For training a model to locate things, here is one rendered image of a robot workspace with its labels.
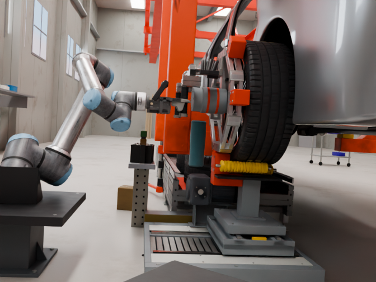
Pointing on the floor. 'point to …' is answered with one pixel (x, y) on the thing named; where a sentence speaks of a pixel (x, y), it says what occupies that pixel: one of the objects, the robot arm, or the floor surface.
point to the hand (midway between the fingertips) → (187, 100)
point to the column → (139, 197)
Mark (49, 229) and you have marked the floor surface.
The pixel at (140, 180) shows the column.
